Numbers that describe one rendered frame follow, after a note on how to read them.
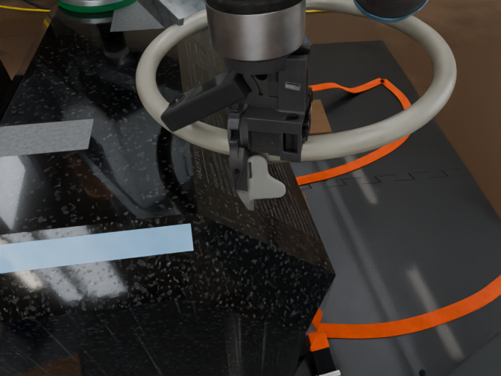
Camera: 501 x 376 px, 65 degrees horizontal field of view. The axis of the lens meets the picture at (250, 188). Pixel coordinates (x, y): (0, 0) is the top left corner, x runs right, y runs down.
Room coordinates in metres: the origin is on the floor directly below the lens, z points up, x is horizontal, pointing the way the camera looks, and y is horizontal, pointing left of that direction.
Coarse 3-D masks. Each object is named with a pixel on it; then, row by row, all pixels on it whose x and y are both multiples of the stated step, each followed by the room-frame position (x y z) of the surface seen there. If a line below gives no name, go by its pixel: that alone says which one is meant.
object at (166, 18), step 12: (144, 0) 0.76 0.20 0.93; (156, 0) 0.73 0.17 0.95; (168, 0) 0.79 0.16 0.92; (180, 0) 0.80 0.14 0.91; (192, 0) 0.81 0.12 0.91; (204, 0) 0.81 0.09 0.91; (156, 12) 0.74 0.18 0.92; (168, 12) 0.70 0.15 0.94; (180, 12) 0.77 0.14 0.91; (192, 12) 0.77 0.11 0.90; (168, 24) 0.71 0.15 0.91; (180, 24) 0.69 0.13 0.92
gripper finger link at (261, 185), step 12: (252, 156) 0.32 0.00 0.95; (252, 168) 0.32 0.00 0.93; (264, 168) 0.32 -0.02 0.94; (252, 180) 0.32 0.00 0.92; (264, 180) 0.31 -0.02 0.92; (276, 180) 0.31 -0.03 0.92; (240, 192) 0.31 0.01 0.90; (252, 192) 0.31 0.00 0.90; (264, 192) 0.31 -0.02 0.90; (276, 192) 0.31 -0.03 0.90; (252, 204) 0.32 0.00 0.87
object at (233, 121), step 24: (240, 72) 0.33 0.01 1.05; (264, 72) 0.32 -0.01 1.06; (288, 72) 0.33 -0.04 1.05; (264, 96) 0.34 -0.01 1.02; (288, 96) 0.33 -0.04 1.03; (312, 96) 0.35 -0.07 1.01; (240, 120) 0.33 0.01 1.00; (264, 120) 0.32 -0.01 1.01; (288, 120) 0.31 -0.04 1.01; (264, 144) 0.32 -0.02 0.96; (288, 144) 0.32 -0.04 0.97
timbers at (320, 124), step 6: (312, 102) 1.55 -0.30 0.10; (318, 102) 1.55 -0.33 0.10; (312, 108) 1.51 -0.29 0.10; (318, 108) 1.51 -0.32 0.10; (312, 114) 1.46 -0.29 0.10; (318, 114) 1.46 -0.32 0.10; (324, 114) 1.46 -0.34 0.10; (312, 120) 1.42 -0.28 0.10; (318, 120) 1.42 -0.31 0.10; (324, 120) 1.42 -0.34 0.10; (312, 126) 1.38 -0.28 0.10; (318, 126) 1.38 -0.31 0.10; (324, 126) 1.38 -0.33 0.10; (312, 132) 1.34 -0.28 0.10; (318, 132) 1.34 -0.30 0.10; (324, 132) 1.34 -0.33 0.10; (330, 132) 1.34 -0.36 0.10
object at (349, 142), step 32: (320, 0) 0.78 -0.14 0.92; (352, 0) 0.75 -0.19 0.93; (192, 32) 0.70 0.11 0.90; (416, 32) 0.62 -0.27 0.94; (448, 64) 0.50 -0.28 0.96; (160, 96) 0.46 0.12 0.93; (448, 96) 0.43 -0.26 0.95; (192, 128) 0.38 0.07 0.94; (384, 128) 0.36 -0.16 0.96; (416, 128) 0.37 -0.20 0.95
